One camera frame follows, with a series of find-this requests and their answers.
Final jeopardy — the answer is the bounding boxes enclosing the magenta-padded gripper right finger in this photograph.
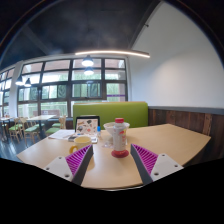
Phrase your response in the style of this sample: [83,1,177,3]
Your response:
[129,143,185,186]

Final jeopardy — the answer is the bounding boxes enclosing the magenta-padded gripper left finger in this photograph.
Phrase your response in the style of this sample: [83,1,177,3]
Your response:
[43,143,95,187]

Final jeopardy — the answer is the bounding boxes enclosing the clear red-capped drink bottle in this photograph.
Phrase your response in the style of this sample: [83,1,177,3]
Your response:
[112,117,128,153]

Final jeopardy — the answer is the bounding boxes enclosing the small dark box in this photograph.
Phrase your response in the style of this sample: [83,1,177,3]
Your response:
[68,133,79,143]

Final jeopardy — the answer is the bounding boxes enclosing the white paper sheets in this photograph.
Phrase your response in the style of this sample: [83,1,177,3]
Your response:
[48,129,77,141]

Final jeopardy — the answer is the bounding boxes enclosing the wooden chairs with green seats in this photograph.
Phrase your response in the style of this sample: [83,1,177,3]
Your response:
[6,114,68,143]

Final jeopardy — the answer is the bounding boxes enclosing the black-framed sticker board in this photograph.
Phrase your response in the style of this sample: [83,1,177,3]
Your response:
[74,115,101,136]

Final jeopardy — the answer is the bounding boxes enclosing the light wooden dining table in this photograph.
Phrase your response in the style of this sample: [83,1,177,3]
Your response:
[0,116,14,141]
[26,114,57,134]

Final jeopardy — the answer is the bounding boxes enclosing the green upholstered bench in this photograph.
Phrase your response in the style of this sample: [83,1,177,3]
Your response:
[72,101,149,129]

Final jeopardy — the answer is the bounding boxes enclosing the dark pendant ceiling lamps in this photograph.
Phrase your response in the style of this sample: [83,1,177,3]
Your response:
[14,54,95,88]

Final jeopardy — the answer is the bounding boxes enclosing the long curved strip light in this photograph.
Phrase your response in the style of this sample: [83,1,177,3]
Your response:
[74,49,151,59]

